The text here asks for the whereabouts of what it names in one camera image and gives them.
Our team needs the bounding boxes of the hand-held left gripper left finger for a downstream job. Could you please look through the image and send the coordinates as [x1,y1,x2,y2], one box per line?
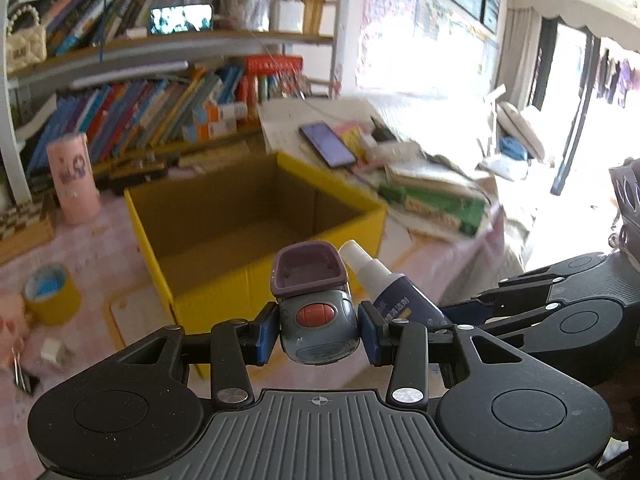
[116,302,280,408]

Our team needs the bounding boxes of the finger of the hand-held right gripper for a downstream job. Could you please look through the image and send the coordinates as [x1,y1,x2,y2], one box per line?
[442,286,561,341]
[500,252,608,293]

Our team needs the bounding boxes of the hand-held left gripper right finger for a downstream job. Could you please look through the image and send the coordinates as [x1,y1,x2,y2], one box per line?
[359,302,526,407]

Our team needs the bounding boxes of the grey purple toy car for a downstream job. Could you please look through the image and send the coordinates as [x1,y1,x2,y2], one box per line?
[270,241,362,366]

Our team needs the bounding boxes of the white purple spray bottle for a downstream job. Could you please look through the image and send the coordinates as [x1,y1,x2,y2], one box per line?
[339,240,448,331]

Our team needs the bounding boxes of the yellow cardboard box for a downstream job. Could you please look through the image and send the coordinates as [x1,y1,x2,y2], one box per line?
[124,152,388,378]

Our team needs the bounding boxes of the yellow tape roll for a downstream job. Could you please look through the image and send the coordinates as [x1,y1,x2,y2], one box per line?
[22,262,82,326]

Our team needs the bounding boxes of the pink plush pig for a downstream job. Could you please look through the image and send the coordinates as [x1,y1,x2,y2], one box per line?
[0,290,33,367]

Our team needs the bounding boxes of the green book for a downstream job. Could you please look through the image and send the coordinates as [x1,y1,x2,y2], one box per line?
[379,185,490,237]

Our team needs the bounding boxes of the blue cloth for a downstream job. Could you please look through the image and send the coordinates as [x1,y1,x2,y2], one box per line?
[500,136,527,161]

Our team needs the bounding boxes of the white pillow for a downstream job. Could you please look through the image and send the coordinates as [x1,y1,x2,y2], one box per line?
[499,100,547,162]

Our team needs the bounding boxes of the pink checked tablecloth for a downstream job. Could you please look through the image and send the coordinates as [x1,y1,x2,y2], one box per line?
[0,192,506,411]

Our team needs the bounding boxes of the black smartphone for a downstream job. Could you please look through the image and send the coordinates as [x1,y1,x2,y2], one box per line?
[299,121,357,168]

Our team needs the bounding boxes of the hanging clothes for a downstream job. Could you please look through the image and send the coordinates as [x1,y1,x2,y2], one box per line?
[594,49,640,109]

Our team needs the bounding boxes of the small white block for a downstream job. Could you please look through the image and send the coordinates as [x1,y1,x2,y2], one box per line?
[40,337,69,368]

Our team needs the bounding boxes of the beige curtain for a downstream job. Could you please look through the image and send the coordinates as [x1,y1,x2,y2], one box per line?
[505,7,544,111]

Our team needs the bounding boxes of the orange white small box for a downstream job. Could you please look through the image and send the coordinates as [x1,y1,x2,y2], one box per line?
[181,120,237,144]
[206,101,249,123]

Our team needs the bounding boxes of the pile of papers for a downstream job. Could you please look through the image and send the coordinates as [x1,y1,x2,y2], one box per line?
[259,96,493,196]

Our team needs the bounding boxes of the pink cylindrical tumbler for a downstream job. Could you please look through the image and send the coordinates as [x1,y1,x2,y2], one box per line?
[46,132,101,226]

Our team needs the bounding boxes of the row of colourful books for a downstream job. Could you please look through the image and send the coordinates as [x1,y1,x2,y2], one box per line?
[25,62,251,171]

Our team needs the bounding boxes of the wooden chessboard box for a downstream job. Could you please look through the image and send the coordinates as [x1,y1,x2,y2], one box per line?
[0,200,56,264]

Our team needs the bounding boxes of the red box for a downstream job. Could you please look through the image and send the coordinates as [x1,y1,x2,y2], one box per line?
[244,55,304,79]

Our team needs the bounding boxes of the white bookshelf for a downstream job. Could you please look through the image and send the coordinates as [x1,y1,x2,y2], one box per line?
[0,0,346,211]

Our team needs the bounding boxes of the white pen holder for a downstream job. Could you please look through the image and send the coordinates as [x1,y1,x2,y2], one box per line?
[240,0,272,31]
[270,0,306,34]

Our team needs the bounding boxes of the phone with lit screen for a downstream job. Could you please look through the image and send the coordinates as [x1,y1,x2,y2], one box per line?
[149,4,215,36]

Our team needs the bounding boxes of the row of leaning books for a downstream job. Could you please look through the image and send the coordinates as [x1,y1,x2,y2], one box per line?
[10,0,236,56]

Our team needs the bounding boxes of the white quilted pearl handbag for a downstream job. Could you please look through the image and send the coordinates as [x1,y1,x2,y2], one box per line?
[5,4,48,73]

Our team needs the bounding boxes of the pink wall poster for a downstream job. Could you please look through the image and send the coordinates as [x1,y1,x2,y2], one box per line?
[356,0,419,92]

